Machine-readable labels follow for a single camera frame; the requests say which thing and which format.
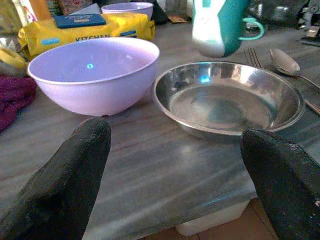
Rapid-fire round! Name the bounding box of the yellow kitchen towel package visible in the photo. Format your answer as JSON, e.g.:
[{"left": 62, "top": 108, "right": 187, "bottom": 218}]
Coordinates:
[{"left": 17, "top": 12, "right": 156, "bottom": 61}]

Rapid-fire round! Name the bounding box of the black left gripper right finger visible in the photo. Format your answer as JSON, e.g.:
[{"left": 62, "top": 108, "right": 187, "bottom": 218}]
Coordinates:
[{"left": 240, "top": 127, "right": 320, "bottom": 240}]

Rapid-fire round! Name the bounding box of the maroon cloth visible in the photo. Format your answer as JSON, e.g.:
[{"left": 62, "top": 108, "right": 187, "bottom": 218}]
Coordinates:
[{"left": 0, "top": 74, "right": 37, "bottom": 132}]

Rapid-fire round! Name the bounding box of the teal and white mug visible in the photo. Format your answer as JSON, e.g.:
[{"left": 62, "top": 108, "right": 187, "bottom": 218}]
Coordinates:
[{"left": 191, "top": 0, "right": 265, "bottom": 58}]

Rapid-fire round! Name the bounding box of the yellow bottle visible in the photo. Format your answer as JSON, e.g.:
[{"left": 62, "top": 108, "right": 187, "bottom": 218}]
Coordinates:
[{"left": 0, "top": 0, "right": 21, "bottom": 35}]

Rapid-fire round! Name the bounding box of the steel spoon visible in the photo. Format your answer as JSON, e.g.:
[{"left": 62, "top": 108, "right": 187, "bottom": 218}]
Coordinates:
[{"left": 269, "top": 48, "right": 320, "bottom": 90}]

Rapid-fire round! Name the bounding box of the small purple plastic bowl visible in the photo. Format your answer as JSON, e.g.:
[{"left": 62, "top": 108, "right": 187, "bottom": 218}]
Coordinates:
[{"left": 100, "top": 1, "right": 154, "bottom": 20}]

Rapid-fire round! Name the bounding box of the flat blue packet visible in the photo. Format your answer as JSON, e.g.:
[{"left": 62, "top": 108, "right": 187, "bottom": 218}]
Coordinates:
[{"left": 53, "top": 13, "right": 107, "bottom": 29}]

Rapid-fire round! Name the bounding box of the orange bottle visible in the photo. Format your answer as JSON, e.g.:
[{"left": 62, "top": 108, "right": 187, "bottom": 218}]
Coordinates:
[{"left": 29, "top": 0, "right": 52, "bottom": 22}]

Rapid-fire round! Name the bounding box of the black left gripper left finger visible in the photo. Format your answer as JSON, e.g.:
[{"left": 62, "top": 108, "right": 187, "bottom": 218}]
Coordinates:
[{"left": 0, "top": 117, "right": 112, "bottom": 240}]

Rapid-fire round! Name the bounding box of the round steel plate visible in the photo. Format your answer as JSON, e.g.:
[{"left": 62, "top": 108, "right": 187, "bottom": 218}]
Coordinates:
[{"left": 151, "top": 61, "right": 306, "bottom": 141}]

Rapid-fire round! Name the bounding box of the steel fork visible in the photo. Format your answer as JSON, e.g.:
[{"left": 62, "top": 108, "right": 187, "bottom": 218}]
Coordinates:
[{"left": 243, "top": 47, "right": 320, "bottom": 115}]

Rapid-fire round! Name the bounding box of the large purple plastic bowl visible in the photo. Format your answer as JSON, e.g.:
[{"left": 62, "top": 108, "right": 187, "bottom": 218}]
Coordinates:
[{"left": 26, "top": 36, "right": 161, "bottom": 117}]

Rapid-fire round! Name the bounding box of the black pouch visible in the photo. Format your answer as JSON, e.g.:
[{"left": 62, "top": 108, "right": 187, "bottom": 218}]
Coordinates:
[{"left": 149, "top": 0, "right": 169, "bottom": 26}]

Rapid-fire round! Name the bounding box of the dark wooden grey-topped table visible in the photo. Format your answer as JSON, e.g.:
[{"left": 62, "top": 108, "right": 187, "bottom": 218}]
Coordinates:
[{"left": 0, "top": 22, "right": 320, "bottom": 240}]

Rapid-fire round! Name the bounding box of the clear glass container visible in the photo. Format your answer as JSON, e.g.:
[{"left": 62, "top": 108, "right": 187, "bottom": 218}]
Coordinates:
[{"left": 0, "top": 37, "right": 28, "bottom": 77}]

